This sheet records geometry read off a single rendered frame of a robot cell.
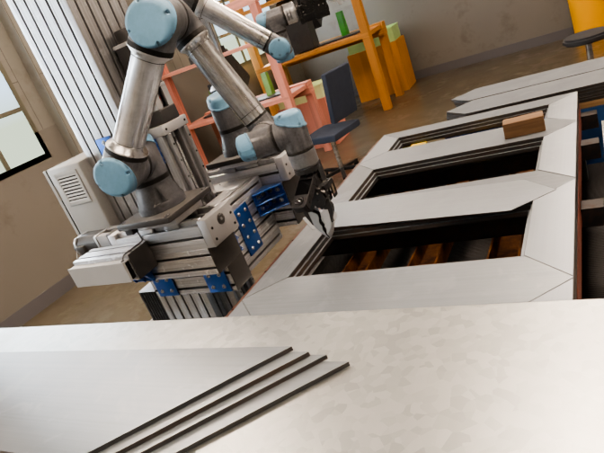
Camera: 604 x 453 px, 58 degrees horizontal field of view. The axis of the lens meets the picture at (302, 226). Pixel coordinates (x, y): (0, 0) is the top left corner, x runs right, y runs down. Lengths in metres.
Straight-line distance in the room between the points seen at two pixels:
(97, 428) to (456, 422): 0.41
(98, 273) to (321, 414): 1.31
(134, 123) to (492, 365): 1.15
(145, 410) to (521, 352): 0.42
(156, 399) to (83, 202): 1.49
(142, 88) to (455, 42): 7.04
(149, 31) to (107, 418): 0.95
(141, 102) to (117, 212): 0.71
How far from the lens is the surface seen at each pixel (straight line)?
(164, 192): 1.68
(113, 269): 1.75
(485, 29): 8.16
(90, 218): 2.15
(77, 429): 0.74
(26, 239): 4.95
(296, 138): 1.40
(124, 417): 0.71
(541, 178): 1.50
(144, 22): 1.42
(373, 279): 1.21
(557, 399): 0.54
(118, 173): 1.53
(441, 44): 8.29
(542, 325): 0.63
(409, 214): 1.48
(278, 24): 2.15
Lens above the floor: 1.42
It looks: 20 degrees down
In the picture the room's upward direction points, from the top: 21 degrees counter-clockwise
